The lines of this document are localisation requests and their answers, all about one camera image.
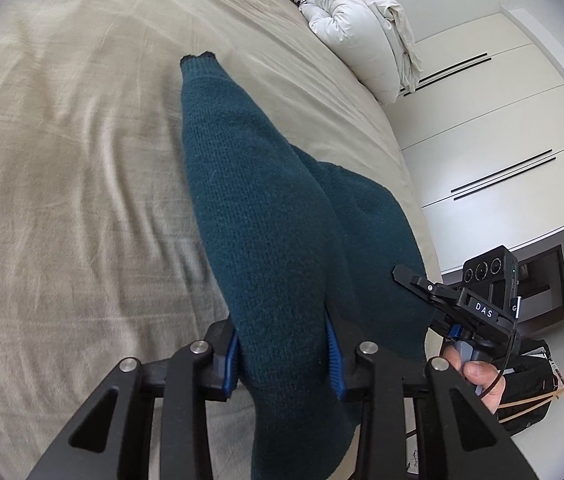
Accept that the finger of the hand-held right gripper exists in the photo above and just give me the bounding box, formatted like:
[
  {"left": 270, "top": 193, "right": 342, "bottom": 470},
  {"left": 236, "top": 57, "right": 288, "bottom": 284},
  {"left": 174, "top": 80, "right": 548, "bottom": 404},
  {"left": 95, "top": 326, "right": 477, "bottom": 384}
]
[{"left": 393, "top": 266, "right": 462, "bottom": 306}]

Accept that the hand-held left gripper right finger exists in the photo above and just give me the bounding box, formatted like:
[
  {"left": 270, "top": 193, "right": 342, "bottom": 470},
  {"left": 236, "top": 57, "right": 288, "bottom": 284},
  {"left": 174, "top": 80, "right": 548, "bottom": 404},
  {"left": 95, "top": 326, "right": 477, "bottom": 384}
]
[{"left": 323, "top": 310, "right": 537, "bottom": 480}]

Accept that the dark teal knit sweater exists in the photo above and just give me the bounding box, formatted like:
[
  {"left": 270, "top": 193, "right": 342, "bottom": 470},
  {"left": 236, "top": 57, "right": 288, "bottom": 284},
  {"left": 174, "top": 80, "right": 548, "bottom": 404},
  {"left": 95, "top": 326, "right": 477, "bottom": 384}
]
[{"left": 180, "top": 51, "right": 435, "bottom": 480}]

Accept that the dark wooden furniture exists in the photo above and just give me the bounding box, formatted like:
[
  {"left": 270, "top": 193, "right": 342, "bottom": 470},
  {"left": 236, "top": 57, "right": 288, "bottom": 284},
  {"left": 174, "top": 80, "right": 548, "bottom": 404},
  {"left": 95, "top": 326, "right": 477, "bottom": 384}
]
[{"left": 512, "top": 245, "right": 564, "bottom": 336}]

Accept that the beige bed sheet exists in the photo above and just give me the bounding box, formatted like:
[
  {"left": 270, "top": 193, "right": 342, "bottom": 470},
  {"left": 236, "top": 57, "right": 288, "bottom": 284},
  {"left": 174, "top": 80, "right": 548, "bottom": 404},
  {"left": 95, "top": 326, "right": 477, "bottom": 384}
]
[{"left": 0, "top": 0, "right": 442, "bottom": 480}]

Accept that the white wardrobe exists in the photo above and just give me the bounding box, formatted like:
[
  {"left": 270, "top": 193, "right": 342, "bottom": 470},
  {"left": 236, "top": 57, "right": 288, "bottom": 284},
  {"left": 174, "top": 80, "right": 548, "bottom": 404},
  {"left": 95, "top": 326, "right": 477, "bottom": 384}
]
[{"left": 362, "top": 5, "right": 564, "bottom": 276}]

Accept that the person's right forearm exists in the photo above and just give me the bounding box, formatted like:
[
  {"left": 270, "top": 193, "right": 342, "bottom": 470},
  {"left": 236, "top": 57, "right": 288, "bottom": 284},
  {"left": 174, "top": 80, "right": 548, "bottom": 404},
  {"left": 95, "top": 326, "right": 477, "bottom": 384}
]
[{"left": 496, "top": 340, "right": 564, "bottom": 436}]

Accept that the black wardrobe handle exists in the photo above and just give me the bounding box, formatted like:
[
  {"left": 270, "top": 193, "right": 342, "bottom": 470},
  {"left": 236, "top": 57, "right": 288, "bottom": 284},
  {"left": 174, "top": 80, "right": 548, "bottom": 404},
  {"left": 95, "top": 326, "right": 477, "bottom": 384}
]
[
  {"left": 402, "top": 52, "right": 491, "bottom": 97},
  {"left": 450, "top": 149, "right": 557, "bottom": 202}
]

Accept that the white folded duvet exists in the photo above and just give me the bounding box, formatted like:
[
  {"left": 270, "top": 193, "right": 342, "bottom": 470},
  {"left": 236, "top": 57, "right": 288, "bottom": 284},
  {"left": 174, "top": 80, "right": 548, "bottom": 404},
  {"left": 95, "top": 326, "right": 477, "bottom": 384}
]
[{"left": 299, "top": 0, "right": 423, "bottom": 106}]

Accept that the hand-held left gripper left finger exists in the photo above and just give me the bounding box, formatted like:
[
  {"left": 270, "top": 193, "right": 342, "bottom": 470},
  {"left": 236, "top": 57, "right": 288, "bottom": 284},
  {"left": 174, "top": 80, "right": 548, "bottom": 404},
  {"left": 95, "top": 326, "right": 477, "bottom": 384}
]
[{"left": 24, "top": 319, "right": 240, "bottom": 480}]

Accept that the person's right hand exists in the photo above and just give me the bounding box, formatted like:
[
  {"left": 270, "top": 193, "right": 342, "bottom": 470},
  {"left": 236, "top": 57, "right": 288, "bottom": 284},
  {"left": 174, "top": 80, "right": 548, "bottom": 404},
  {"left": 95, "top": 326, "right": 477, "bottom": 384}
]
[{"left": 442, "top": 345, "right": 506, "bottom": 415}]

